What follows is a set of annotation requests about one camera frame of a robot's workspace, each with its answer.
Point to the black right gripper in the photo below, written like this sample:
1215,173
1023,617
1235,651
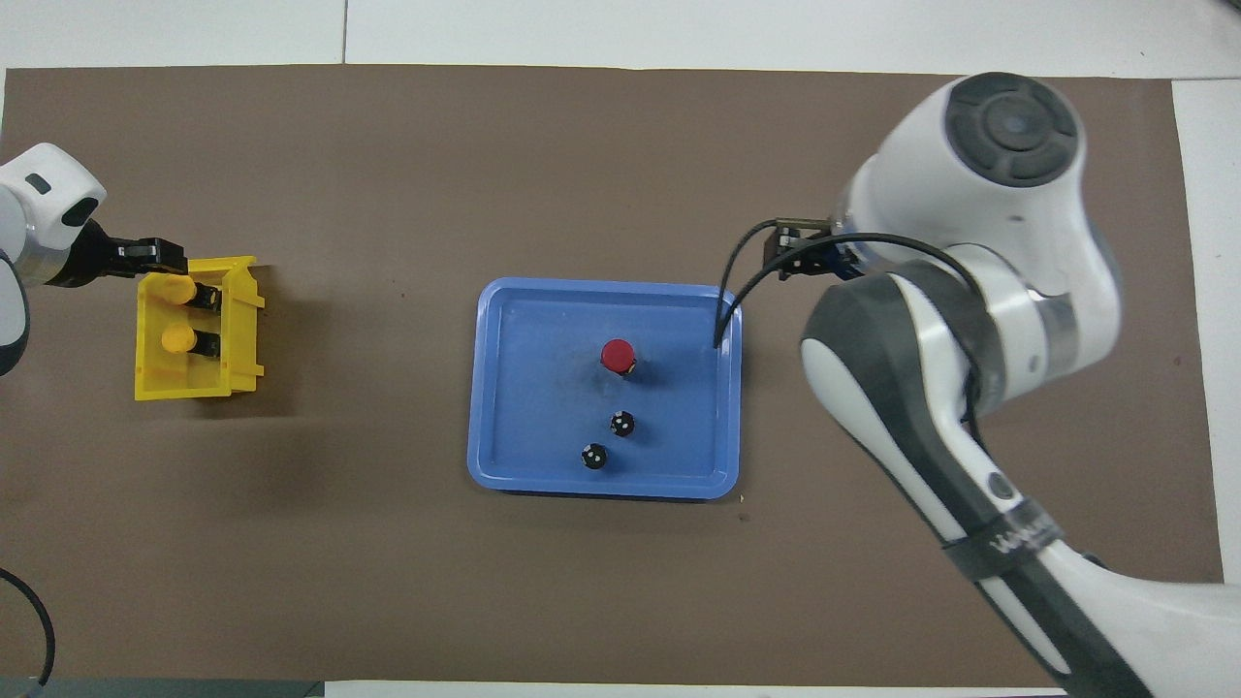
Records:
810,250

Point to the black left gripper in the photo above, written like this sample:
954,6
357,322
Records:
92,260

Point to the yellow push button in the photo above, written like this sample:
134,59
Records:
179,291
177,339

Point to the red push button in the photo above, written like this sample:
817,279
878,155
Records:
617,354

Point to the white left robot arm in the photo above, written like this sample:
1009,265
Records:
48,194

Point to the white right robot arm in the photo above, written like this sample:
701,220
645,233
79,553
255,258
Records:
1008,194

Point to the blue plastic tray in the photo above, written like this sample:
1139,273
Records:
543,388

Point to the yellow plastic bin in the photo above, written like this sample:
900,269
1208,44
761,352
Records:
184,383

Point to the black cylinder with white dots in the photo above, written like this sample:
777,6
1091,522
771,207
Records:
622,424
594,456

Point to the brown paper table mat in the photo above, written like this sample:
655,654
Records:
388,582

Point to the dark grey panel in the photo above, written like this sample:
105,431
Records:
145,688

